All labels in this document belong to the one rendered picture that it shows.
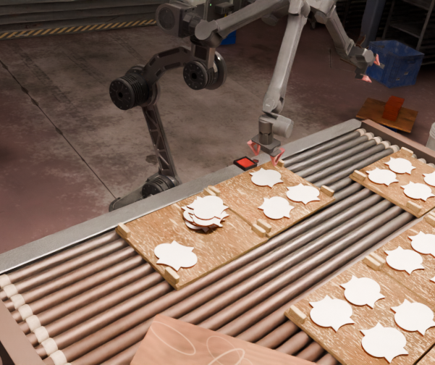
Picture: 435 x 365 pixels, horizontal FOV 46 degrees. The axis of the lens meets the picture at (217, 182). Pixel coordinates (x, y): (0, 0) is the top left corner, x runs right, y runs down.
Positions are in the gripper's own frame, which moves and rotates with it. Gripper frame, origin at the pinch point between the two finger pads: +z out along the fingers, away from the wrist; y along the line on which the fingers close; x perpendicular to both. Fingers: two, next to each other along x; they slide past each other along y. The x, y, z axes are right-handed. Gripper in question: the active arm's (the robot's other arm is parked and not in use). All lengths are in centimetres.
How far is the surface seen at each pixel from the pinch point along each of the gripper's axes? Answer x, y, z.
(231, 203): -22.0, 2.0, 7.5
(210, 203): -33.4, 3.0, -0.9
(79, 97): 58, -280, 118
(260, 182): -2.7, -0.2, 10.9
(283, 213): -11.4, 19.2, 9.2
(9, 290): -105, -8, -10
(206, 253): -49, 17, 2
